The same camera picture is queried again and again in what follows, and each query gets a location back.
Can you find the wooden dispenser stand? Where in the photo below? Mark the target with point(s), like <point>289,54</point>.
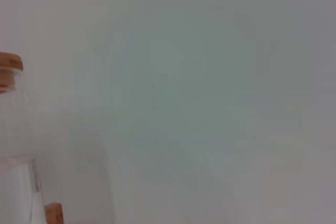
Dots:
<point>54,213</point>

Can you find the bamboo jar lid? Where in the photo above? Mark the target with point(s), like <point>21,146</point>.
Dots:
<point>9,62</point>

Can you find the glass water dispenser jar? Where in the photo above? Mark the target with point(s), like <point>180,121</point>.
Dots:
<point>15,176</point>

